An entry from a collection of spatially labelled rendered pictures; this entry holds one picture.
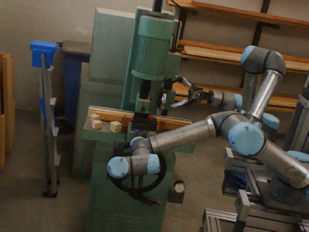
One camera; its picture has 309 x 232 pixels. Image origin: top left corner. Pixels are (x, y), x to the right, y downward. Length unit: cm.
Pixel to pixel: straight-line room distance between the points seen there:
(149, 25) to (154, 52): 13
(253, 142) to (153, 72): 70
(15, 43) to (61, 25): 56
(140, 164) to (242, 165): 101
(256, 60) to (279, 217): 80
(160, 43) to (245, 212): 92
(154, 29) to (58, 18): 245
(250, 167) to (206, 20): 251
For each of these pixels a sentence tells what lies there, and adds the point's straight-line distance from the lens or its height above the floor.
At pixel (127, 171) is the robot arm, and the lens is 125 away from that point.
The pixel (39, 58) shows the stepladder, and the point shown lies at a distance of 241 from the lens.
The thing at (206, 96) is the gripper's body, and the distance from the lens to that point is 171.
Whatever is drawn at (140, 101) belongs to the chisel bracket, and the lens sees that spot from 184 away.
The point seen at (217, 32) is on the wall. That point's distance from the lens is 438.
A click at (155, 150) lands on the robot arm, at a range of 139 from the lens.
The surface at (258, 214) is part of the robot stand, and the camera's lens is 173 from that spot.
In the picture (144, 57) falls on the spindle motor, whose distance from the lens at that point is 175.
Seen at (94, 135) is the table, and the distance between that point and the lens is 180.
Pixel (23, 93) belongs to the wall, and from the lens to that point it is 430.
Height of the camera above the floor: 163
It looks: 19 degrees down
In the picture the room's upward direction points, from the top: 10 degrees clockwise
